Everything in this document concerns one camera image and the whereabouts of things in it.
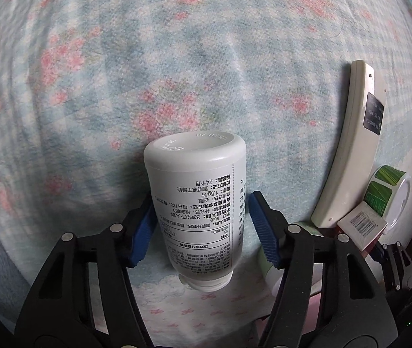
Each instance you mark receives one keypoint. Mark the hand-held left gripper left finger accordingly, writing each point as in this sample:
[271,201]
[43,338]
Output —
[141,234]

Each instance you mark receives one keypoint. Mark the white remote control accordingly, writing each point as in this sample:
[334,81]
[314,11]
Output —
[354,141]

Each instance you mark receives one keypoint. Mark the blue plaid floral blanket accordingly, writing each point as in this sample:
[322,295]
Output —
[191,61]

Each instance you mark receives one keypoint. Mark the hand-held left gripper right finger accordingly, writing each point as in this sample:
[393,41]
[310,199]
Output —
[264,232]

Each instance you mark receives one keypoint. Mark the white plastic pill bottle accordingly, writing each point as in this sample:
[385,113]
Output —
[195,203]

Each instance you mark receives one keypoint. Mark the green label sticker roll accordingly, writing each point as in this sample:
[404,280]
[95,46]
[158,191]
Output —
[396,195]

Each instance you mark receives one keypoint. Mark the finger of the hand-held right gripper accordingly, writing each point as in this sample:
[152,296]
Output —
[396,263]

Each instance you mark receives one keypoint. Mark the small white box with barcode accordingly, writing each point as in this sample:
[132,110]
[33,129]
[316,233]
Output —
[363,224]

